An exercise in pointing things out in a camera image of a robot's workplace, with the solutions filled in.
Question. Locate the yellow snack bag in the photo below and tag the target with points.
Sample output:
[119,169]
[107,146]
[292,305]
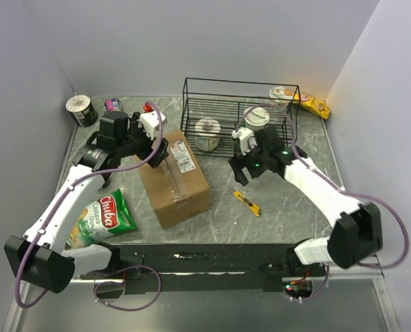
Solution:
[314,105]

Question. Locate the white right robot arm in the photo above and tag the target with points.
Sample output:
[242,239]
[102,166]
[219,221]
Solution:
[356,227]

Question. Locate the brown cardboard box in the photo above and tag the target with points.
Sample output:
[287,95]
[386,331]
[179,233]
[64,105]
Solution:
[177,189]

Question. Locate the pink yogurt cup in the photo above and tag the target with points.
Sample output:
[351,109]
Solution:
[113,104]

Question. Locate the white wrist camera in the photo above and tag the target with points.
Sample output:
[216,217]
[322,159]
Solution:
[150,122]
[246,139]

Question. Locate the yellow utility knife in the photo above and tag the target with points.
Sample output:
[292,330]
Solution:
[255,209]

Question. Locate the white yogurt cup behind basket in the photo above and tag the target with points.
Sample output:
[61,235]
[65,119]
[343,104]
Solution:
[281,95]

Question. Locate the black wire basket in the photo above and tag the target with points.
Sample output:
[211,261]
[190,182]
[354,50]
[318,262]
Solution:
[226,101]

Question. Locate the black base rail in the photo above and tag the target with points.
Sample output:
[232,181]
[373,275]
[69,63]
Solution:
[207,267]

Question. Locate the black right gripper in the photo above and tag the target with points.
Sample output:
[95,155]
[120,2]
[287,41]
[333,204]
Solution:
[239,163]

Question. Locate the white lidded jar in basket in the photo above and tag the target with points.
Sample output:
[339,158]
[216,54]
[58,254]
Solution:
[207,131]

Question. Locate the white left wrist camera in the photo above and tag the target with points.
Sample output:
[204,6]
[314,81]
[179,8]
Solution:
[150,122]

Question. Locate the black can white lid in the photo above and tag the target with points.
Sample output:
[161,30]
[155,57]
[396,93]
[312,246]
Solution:
[81,110]

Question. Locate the green Chuba chips bag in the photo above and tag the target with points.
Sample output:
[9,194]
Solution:
[104,218]

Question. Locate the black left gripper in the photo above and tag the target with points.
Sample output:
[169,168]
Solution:
[136,126]

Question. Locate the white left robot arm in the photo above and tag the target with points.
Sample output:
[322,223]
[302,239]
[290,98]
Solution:
[39,257]

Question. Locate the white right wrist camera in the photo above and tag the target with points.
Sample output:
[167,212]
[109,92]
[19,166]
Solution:
[246,139]

